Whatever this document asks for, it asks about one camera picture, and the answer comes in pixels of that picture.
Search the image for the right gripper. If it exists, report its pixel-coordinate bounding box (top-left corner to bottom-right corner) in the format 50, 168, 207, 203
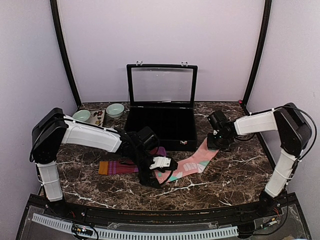
207, 131, 231, 150

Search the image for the pink patterned sock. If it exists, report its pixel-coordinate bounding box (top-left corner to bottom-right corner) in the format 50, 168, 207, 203
154, 137, 218, 184

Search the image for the maroon striped sock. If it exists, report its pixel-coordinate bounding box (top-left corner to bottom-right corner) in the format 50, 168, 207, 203
98, 146, 167, 176

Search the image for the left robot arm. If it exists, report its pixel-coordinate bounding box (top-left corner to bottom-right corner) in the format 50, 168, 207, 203
29, 107, 178, 218

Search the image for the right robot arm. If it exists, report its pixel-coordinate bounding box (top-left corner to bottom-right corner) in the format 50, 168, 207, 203
207, 102, 317, 217

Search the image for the black display case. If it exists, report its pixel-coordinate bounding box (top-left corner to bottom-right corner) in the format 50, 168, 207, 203
124, 62, 198, 152

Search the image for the right celadon bowl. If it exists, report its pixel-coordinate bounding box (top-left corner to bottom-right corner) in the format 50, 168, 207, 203
106, 103, 125, 119

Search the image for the celadon bowl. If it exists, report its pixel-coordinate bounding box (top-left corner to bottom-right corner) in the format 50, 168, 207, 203
106, 103, 125, 119
72, 109, 91, 122

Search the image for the floral coaster mat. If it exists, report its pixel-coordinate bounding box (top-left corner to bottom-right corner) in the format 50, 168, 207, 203
87, 110, 106, 127

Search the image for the small circuit board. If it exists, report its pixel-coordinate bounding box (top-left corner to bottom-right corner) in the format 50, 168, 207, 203
71, 224, 94, 237

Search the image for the left celadon bowl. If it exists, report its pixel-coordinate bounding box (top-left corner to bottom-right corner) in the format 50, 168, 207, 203
72, 109, 91, 122

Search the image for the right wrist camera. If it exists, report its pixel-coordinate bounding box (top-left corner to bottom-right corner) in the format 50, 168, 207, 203
207, 110, 228, 130

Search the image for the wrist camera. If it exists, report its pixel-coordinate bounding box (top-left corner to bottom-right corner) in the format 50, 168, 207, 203
207, 110, 228, 130
137, 126, 159, 152

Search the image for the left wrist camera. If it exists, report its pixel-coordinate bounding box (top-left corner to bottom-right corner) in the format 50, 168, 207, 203
137, 126, 159, 152

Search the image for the white slotted cable duct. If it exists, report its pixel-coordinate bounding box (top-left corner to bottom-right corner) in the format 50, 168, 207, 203
31, 213, 239, 240

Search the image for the black front rail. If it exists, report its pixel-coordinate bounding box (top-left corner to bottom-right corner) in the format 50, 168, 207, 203
27, 193, 298, 226

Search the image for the right black frame post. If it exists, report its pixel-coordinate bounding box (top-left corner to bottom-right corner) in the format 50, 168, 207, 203
242, 0, 272, 107

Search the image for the black frame post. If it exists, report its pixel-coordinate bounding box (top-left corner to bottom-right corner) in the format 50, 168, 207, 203
242, 0, 272, 107
49, 0, 82, 108

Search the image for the left black frame post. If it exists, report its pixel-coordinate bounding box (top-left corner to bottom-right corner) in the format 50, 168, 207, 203
49, 0, 82, 108

